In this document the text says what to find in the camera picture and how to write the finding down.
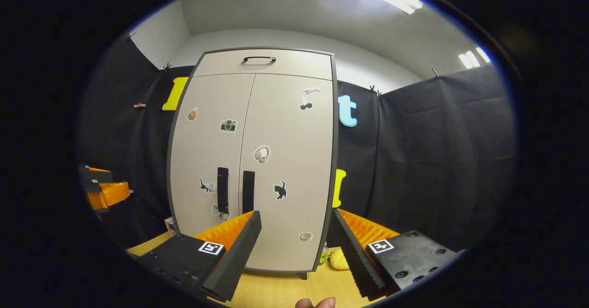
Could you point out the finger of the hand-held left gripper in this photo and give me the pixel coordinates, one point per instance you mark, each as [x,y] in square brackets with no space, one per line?
[110,195]
[99,177]

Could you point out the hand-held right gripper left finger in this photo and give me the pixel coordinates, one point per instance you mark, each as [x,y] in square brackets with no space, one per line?
[239,252]

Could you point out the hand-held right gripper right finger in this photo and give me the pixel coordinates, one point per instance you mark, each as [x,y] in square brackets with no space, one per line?
[356,262]

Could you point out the grey double-door shoe cabinet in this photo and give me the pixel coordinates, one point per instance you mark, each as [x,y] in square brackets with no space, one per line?
[335,160]

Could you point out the cabinet door with camera sticker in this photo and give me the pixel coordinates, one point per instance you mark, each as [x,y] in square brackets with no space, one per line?
[207,151]

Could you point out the cabinet door with headphones sticker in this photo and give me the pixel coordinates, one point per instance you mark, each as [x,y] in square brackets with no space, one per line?
[294,151]

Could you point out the yellow lumpy object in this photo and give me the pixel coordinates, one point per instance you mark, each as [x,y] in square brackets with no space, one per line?
[339,260]

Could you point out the green drink can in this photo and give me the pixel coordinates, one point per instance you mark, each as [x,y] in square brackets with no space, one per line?
[323,254]

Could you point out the small printed box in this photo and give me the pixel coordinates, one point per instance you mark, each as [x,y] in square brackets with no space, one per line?
[170,226]

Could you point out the black binder clip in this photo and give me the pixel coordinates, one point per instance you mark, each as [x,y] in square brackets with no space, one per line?
[165,67]
[375,90]
[435,72]

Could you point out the black backdrop cloth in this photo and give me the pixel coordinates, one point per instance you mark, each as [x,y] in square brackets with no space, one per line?
[437,160]

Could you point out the small ceiling light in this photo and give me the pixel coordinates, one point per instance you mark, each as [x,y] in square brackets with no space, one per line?
[474,58]

